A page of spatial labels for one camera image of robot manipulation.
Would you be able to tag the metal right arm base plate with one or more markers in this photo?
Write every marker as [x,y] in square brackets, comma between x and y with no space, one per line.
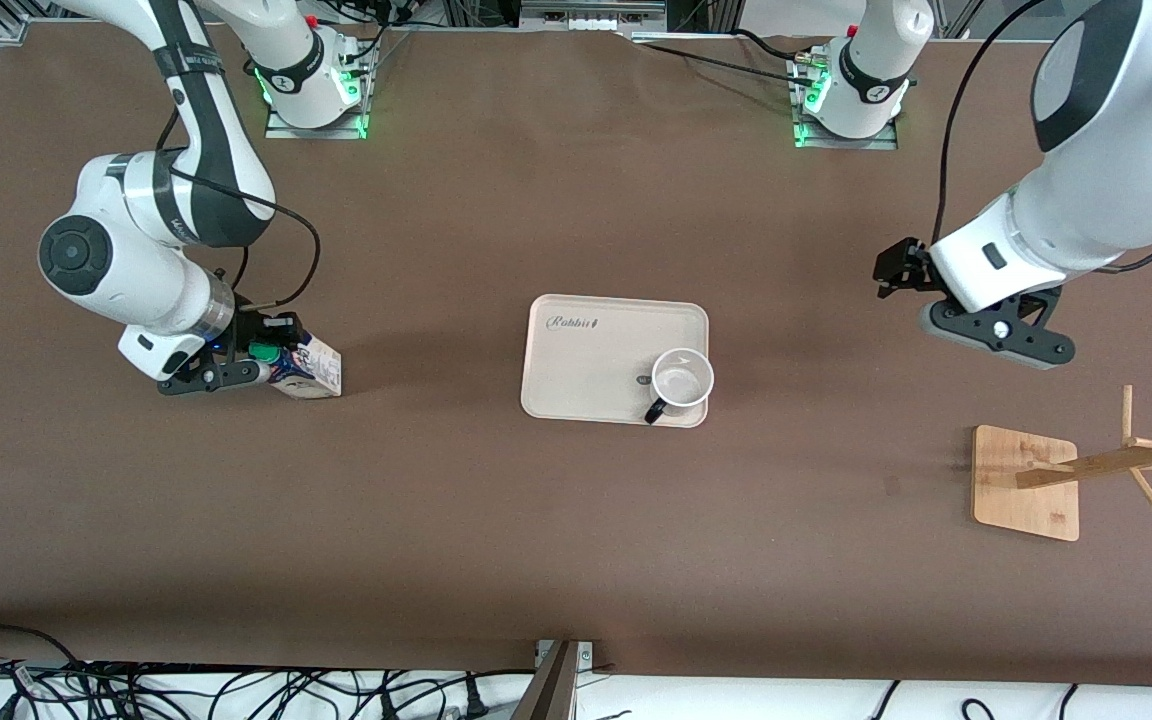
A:
[281,128]

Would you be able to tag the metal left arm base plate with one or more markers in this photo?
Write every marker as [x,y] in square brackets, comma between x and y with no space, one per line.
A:
[886,140]

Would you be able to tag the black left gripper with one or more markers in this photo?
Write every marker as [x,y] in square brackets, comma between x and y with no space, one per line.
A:
[902,265]

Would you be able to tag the blue milk carton green cap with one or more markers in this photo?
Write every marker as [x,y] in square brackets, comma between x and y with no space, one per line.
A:
[311,372]

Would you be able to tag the grey power strip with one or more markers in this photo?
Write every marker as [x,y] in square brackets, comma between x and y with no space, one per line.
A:
[591,12]

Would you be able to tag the grey metal frame bracket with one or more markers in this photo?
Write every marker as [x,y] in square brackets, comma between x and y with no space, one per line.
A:
[554,685]

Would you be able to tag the beige plastic rabbit tray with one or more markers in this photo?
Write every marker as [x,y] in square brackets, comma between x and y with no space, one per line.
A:
[596,350]

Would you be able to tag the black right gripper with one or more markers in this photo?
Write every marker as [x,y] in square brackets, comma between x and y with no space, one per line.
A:
[252,328]

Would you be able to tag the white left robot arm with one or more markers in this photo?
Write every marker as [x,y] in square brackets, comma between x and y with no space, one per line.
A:
[1076,180]

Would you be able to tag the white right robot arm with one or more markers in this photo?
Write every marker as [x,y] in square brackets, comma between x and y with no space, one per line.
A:
[146,240]

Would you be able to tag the wooden cup rack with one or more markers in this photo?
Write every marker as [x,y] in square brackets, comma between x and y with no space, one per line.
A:
[1026,485]

